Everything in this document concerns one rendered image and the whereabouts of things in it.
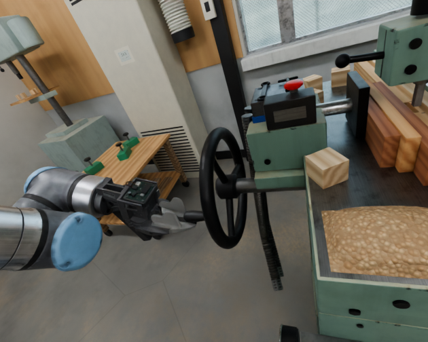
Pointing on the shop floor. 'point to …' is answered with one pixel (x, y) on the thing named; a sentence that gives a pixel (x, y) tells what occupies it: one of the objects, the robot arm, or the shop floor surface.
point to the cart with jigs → (128, 154)
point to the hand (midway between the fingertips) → (190, 224)
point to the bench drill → (17, 22)
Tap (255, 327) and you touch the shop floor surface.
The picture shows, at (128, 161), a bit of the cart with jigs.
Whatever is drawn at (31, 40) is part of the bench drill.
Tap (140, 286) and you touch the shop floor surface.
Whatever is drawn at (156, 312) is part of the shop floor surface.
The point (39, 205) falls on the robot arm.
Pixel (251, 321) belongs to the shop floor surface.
